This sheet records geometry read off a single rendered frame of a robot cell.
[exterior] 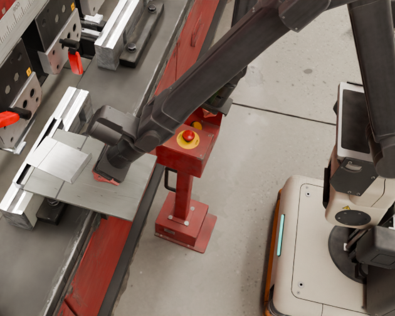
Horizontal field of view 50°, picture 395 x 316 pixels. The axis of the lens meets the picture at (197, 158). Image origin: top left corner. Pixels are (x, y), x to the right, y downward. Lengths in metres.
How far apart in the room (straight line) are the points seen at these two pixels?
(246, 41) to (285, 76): 2.02
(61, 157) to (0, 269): 0.30
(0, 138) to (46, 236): 0.36
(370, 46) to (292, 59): 2.11
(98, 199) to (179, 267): 1.04
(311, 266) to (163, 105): 1.17
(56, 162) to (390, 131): 0.73
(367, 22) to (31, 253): 0.87
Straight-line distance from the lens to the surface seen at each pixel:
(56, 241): 1.12
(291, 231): 1.82
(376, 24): 0.69
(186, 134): 1.33
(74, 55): 0.98
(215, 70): 0.71
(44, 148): 1.10
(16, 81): 0.86
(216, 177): 2.19
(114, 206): 1.00
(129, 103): 1.32
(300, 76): 2.73
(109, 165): 0.94
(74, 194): 1.02
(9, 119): 0.79
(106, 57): 1.38
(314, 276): 1.78
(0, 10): 0.79
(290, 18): 0.63
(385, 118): 0.82
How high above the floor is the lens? 1.89
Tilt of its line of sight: 58 degrees down
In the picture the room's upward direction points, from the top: 8 degrees clockwise
